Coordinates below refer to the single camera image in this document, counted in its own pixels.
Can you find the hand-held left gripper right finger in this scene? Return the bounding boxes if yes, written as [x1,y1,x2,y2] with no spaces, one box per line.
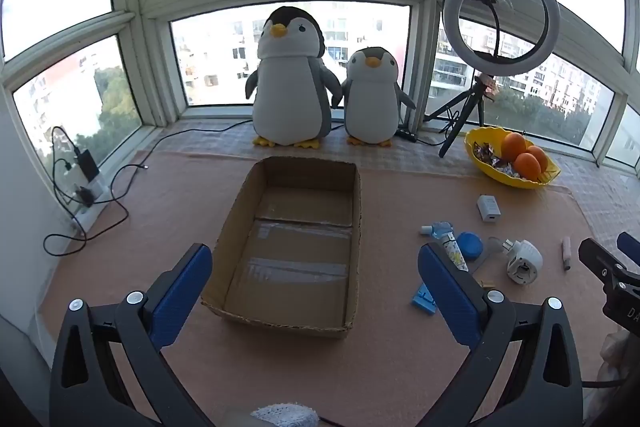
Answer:
[417,242,586,427]

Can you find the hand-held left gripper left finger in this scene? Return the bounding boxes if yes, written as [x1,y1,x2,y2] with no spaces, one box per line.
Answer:
[49,243,216,427]

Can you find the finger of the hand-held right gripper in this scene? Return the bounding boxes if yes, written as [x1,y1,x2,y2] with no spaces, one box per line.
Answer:
[616,231,640,266]
[578,237,629,288]

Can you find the light blue plastic clip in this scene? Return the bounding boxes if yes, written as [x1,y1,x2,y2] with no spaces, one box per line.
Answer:
[411,285,438,314]

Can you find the white patterned tube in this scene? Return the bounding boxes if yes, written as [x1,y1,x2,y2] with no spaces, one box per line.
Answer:
[442,233,470,273]

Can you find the blue round case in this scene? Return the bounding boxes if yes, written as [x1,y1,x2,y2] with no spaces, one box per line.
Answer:
[456,232,484,262]

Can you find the white plug-in device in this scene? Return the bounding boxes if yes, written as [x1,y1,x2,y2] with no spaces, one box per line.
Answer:
[501,237,544,285]

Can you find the white charger adapter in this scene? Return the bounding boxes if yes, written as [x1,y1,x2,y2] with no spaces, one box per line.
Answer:
[476,194,502,224]

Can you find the cardboard box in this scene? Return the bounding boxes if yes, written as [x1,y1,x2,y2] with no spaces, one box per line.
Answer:
[201,156,362,341]

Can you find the white crumpled cloth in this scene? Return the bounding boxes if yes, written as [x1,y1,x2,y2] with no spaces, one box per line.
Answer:
[600,327,640,395]

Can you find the small teal bottle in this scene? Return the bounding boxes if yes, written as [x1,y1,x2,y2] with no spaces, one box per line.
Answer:
[419,222,453,241]

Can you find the pink felt mat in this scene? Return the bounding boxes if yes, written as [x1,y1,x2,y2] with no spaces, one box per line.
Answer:
[40,149,611,427]

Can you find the white power strip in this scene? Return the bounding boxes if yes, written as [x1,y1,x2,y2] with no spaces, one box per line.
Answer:
[70,178,108,208]

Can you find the yellow fruit bowl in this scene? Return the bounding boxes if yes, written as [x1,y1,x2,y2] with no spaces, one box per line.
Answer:
[465,127,562,190]

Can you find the pile of wrapped candies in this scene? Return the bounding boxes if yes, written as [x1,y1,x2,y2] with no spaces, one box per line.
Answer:
[472,142,523,180]

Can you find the black power bank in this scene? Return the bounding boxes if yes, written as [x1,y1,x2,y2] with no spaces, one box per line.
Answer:
[75,150,99,182]

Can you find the pale checked cloth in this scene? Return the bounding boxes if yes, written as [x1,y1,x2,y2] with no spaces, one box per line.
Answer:
[145,119,640,258]

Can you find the grey knitted cloth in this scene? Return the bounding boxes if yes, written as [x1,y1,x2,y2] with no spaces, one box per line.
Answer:
[250,403,321,427]

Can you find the small penguin plush toy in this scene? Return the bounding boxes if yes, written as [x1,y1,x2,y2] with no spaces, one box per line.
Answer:
[340,47,417,148]

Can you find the large penguin plush toy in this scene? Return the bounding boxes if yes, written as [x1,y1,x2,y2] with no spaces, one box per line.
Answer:
[244,6,344,150]

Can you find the long black looped cable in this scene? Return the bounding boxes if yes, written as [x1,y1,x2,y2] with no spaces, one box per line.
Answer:
[43,163,149,256]

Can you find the thin black windowsill cable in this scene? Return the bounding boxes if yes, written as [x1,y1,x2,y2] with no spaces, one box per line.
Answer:
[144,119,252,154]

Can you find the short black charging cable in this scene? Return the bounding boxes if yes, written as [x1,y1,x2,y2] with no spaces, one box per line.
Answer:
[51,126,83,208]

